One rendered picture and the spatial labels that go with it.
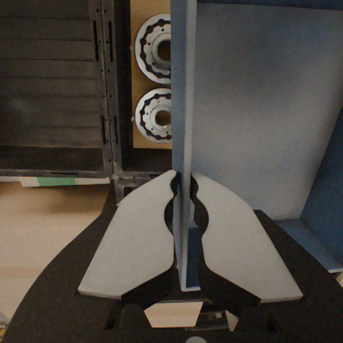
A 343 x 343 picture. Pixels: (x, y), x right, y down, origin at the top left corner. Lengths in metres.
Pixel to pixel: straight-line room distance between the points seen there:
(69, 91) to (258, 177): 0.35
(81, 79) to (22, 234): 0.36
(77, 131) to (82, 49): 0.15
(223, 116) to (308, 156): 0.10
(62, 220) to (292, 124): 0.47
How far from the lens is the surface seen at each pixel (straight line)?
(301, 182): 0.24
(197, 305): 0.84
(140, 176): 0.34
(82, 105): 0.43
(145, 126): 0.38
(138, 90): 0.40
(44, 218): 0.54
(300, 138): 0.21
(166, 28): 0.37
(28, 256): 0.61
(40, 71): 0.45
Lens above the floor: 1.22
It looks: 61 degrees down
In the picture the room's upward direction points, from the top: 172 degrees clockwise
